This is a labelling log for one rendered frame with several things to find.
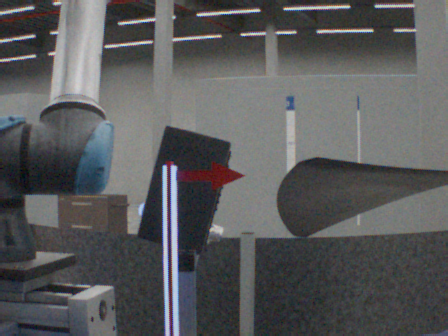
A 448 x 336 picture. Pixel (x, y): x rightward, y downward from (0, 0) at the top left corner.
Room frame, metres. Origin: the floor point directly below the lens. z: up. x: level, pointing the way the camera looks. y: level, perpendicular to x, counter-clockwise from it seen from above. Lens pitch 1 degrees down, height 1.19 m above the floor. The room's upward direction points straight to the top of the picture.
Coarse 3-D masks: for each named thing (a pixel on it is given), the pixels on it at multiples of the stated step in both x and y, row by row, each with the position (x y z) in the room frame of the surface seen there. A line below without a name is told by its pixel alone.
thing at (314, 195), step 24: (312, 168) 0.55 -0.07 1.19; (336, 168) 0.54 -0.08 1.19; (360, 168) 0.54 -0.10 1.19; (384, 168) 0.54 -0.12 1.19; (408, 168) 0.55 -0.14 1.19; (288, 192) 0.61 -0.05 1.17; (312, 192) 0.62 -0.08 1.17; (336, 192) 0.63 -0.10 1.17; (360, 192) 0.64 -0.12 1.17; (384, 192) 0.66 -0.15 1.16; (408, 192) 0.68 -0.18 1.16; (288, 216) 0.68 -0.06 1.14; (312, 216) 0.69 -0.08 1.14; (336, 216) 0.71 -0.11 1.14
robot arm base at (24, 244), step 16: (0, 208) 1.09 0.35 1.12; (16, 208) 1.12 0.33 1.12; (0, 224) 1.09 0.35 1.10; (16, 224) 1.11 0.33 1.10; (0, 240) 1.09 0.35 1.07; (16, 240) 1.10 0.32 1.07; (32, 240) 1.14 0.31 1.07; (0, 256) 1.08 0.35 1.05; (16, 256) 1.09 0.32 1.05; (32, 256) 1.13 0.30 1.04
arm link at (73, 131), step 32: (64, 0) 1.26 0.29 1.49; (96, 0) 1.26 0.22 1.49; (64, 32) 1.22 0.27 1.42; (96, 32) 1.23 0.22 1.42; (64, 64) 1.19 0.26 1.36; (96, 64) 1.21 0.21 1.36; (64, 96) 1.16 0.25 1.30; (96, 96) 1.19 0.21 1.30; (32, 128) 1.12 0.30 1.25; (64, 128) 1.11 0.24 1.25; (96, 128) 1.12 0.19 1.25; (32, 160) 1.09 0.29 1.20; (64, 160) 1.10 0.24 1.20; (96, 160) 1.10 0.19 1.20; (32, 192) 1.13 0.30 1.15; (64, 192) 1.13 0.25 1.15; (96, 192) 1.14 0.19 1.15
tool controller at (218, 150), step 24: (168, 144) 1.20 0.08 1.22; (192, 144) 1.20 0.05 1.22; (216, 144) 1.20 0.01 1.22; (192, 168) 1.20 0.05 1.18; (192, 192) 1.20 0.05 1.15; (216, 192) 1.20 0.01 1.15; (144, 216) 1.20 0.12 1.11; (192, 216) 1.20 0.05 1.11; (192, 240) 1.20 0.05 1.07; (216, 240) 1.23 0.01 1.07
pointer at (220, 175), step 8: (216, 168) 0.62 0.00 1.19; (224, 168) 0.62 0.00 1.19; (176, 176) 0.62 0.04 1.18; (184, 176) 0.62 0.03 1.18; (192, 176) 0.62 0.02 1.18; (200, 176) 0.62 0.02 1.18; (208, 176) 0.62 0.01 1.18; (216, 176) 0.62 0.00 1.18; (224, 176) 0.62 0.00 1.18; (232, 176) 0.62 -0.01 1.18; (240, 176) 0.62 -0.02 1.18; (216, 184) 0.62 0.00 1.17; (224, 184) 0.62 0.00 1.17
